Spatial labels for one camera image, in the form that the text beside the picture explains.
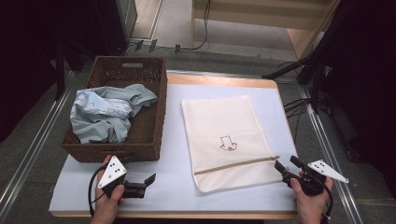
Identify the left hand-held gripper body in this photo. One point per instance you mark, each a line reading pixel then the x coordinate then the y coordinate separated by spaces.
pixel 112 172

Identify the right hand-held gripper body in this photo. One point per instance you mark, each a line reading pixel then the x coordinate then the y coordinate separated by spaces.
pixel 311 183

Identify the brown woven basket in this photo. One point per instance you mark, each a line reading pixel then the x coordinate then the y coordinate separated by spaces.
pixel 146 130

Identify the light blue garment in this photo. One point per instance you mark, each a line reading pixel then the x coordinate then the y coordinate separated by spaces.
pixel 99 124

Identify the cream mesh laundry bag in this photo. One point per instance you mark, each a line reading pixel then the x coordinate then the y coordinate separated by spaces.
pixel 218 124

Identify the person's right hand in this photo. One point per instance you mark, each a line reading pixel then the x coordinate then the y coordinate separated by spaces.
pixel 311 208

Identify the person's left hand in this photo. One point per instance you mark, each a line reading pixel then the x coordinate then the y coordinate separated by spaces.
pixel 106 208

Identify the black tripod stand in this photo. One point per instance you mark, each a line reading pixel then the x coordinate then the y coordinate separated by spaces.
pixel 280 72

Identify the dark curtain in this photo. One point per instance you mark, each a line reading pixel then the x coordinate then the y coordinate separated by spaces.
pixel 367 93
pixel 25 62

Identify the black metal stand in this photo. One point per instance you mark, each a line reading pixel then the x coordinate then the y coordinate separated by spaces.
pixel 59 77

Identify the wooden table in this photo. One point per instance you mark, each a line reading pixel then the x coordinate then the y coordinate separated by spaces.
pixel 218 81

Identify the small dark floor clip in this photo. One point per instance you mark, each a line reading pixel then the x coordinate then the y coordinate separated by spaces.
pixel 152 45
pixel 138 45
pixel 177 48

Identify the dark cabinet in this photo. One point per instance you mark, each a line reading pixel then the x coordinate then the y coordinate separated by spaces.
pixel 112 25

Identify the light wooden shelf unit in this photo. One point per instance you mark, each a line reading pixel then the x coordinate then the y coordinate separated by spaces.
pixel 249 15

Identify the metal floor rail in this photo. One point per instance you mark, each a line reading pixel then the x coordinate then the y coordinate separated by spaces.
pixel 31 155
pixel 330 161

